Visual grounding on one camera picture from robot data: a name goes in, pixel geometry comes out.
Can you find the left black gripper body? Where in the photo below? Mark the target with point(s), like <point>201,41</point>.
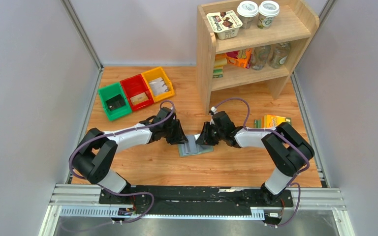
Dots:
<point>170,132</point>

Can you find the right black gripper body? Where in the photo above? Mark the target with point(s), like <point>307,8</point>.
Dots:
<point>220,134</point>

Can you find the green card holder wallet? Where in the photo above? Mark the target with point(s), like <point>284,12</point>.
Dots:
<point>191,148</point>

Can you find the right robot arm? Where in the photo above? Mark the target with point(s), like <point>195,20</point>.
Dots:
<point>289,151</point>

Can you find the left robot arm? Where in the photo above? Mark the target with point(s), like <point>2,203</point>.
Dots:
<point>94,155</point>

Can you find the card in red bin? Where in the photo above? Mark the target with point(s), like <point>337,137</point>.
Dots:
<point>139,98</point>

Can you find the card in yellow bin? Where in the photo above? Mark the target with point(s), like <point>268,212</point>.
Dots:
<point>158,86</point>

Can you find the black card in green bin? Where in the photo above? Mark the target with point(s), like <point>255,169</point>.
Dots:
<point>115,102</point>

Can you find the yellow plastic bin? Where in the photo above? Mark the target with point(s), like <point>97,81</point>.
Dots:
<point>153,74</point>

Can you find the orange snack box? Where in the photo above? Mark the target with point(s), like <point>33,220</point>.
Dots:
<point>268,121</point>

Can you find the red plastic bin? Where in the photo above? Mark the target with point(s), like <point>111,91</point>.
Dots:
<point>135,85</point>

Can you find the green plastic bin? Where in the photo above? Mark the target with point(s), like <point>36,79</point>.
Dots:
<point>108,92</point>

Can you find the yellow green sponge stack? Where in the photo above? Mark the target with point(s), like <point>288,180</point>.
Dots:
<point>219,62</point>

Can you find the orange box on shelf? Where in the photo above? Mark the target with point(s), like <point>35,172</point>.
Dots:
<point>240,58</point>

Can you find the left clear glass jar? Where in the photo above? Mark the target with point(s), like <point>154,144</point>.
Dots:
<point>259,57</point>

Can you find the clear glass jar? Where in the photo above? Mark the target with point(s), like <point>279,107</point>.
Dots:
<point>259,57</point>
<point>280,54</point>

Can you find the wooden shelf unit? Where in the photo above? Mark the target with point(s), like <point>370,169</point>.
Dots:
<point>297,23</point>

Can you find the right clear glass jar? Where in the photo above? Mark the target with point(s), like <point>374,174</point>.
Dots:
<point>280,54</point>

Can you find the Chobani yogurt tub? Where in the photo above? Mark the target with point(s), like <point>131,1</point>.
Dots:
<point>224,24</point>

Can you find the left white paper cup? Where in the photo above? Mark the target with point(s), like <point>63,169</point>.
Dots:
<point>247,10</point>

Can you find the white paper cup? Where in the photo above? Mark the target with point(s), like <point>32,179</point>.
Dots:
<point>267,11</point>
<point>247,10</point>

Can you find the right white paper cup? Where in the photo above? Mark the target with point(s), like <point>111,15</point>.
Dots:
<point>267,11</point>

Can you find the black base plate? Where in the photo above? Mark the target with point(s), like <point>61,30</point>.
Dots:
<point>195,200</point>

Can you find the aluminium frame rail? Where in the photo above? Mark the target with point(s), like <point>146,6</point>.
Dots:
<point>82,200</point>

